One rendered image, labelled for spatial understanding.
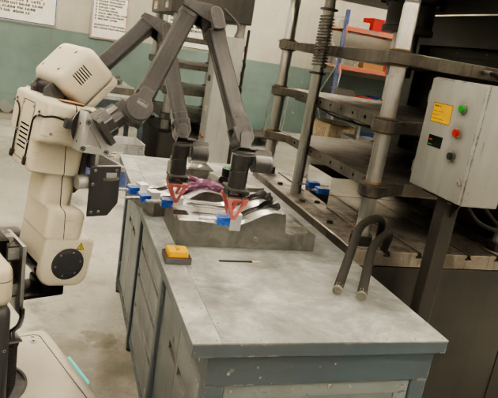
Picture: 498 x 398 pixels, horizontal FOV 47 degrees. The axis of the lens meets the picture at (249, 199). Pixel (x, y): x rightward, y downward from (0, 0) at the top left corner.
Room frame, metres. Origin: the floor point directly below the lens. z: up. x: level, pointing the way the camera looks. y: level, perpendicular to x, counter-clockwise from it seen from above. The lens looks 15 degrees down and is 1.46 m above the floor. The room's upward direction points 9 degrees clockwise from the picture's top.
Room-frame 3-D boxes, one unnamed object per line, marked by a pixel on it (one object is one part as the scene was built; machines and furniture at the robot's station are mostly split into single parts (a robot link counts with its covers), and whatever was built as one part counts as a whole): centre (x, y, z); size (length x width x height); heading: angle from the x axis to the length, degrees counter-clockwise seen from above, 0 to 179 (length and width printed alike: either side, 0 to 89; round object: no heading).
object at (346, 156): (2.82, -0.62, 0.96); 1.29 x 0.83 x 0.18; 19
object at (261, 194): (1.98, 0.04, 0.92); 0.35 x 0.16 x 0.09; 109
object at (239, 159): (1.73, 0.04, 1.12); 0.07 x 0.06 x 0.07; 112
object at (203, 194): (2.29, 0.22, 0.86); 0.50 x 0.26 x 0.11; 127
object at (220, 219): (1.71, 0.08, 0.93); 0.13 x 0.05 x 0.05; 109
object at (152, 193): (2.08, 0.40, 0.86); 0.13 x 0.05 x 0.05; 127
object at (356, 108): (2.82, -0.62, 1.20); 1.29 x 0.83 x 0.19; 19
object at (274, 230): (1.98, 0.02, 0.87); 0.50 x 0.26 x 0.14; 109
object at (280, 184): (2.83, -0.61, 0.76); 1.30 x 0.84 x 0.07; 19
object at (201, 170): (2.73, 0.31, 0.84); 0.20 x 0.15 x 0.07; 109
